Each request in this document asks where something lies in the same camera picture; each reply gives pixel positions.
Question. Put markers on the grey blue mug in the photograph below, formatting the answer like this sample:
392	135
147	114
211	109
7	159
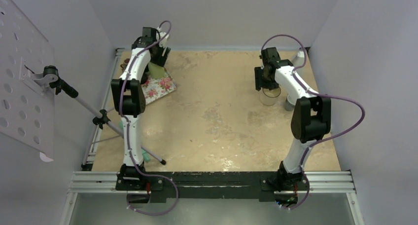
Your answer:
288	105

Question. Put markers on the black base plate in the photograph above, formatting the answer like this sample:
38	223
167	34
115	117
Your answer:
260	185

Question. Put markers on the light green mug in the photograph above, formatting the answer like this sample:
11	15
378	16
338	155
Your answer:
156	71

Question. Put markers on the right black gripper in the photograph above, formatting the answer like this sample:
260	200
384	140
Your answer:
260	83

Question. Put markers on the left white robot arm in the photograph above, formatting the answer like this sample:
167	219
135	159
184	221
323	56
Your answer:
133	178

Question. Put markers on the dark brown mug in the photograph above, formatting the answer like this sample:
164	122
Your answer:
125	66

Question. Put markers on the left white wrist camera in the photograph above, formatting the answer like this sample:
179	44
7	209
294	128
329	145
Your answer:
162	37

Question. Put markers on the white wedge stand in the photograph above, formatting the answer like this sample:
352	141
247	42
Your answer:
299	60

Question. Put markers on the beige cream mug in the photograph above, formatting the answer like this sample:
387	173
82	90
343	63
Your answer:
269	97

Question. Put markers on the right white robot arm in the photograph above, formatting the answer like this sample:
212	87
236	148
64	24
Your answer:
311	118

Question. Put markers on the teal marker pen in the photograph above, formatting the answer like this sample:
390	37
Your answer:
145	155

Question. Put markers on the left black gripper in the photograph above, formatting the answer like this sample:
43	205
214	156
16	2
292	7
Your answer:
161	60

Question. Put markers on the perforated white panel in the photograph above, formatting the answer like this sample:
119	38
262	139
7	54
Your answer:
26	100

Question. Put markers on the floral pattern tray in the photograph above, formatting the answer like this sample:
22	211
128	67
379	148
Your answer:
155	89

